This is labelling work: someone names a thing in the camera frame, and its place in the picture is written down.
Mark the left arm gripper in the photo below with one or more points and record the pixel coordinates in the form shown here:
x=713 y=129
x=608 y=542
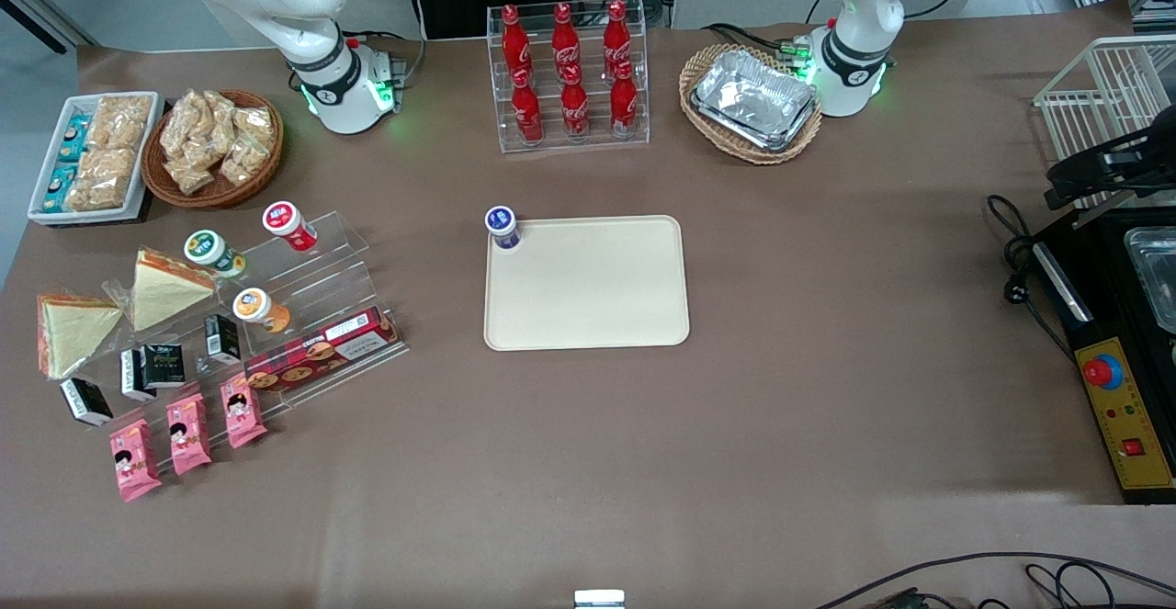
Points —
x=1162 y=146

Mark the triangle sandwich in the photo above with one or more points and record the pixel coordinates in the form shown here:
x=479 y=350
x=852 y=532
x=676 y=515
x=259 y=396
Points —
x=78 y=329
x=165 y=292

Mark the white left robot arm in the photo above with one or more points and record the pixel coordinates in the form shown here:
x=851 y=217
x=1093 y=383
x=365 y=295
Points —
x=854 y=3

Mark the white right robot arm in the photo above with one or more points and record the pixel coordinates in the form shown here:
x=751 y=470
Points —
x=303 y=12

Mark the cream plastic tray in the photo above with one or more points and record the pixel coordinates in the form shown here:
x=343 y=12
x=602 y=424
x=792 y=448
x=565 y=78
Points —
x=588 y=287

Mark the white rectangular snack tray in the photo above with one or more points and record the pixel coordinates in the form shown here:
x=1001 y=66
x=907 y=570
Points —
x=41 y=196

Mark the black power plug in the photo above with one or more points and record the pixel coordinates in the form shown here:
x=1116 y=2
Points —
x=1015 y=292

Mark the black food warmer appliance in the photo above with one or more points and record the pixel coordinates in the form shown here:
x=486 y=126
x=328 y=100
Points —
x=1102 y=306

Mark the stainless steel pan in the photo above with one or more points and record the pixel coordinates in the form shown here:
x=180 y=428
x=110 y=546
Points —
x=1158 y=269

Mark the yellow control panel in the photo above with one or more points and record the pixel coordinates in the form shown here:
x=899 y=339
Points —
x=1125 y=416

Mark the aluminium foil container stack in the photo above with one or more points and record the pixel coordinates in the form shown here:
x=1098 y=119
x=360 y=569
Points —
x=753 y=99

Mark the light wicker basket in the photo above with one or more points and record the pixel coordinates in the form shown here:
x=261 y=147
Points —
x=707 y=67

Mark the clear acrylic bottle rack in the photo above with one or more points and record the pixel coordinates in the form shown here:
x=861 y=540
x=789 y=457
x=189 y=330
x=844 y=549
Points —
x=634 y=85

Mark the red cola bottle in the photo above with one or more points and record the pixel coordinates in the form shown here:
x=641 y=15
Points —
x=624 y=104
x=565 y=39
x=575 y=108
x=514 y=44
x=527 y=113
x=616 y=38

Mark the blue lid cup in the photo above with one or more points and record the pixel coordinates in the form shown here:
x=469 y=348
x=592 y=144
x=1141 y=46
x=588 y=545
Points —
x=502 y=221

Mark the small silver device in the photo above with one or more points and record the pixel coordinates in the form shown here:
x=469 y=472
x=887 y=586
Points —
x=599 y=599

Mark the clear acrylic stepped display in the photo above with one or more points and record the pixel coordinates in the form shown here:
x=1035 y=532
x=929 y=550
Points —
x=335 y=260

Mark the red cookie box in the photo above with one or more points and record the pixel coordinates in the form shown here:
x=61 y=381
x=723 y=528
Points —
x=322 y=352

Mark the red lid cup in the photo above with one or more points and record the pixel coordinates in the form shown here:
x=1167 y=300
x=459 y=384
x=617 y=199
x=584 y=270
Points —
x=283 y=219

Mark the clear puffed snack bag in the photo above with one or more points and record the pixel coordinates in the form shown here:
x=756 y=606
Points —
x=255 y=122
x=220 y=111
x=182 y=127
x=243 y=161
x=188 y=175

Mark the orange lid cup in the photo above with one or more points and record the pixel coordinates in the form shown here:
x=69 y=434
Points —
x=251 y=304

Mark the dark brown wicker basket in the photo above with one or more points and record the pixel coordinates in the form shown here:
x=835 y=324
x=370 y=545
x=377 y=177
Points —
x=220 y=196

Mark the pink snack packet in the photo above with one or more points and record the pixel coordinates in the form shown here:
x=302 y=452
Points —
x=134 y=462
x=188 y=434
x=243 y=413

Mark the small black carton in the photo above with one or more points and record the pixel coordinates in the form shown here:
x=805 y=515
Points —
x=222 y=336
x=133 y=377
x=87 y=401
x=165 y=366

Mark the green lid cup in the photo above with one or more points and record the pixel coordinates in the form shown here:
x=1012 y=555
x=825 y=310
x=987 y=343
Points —
x=206 y=247

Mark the brown brittle snack bag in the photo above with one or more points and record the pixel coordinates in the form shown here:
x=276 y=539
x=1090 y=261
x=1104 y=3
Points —
x=101 y=179
x=119 y=122

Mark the teal snack packet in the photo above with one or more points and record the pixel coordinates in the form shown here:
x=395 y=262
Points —
x=73 y=139
x=61 y=188

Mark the red rocker switch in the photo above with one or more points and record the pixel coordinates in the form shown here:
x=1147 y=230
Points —
x=1133 y=448

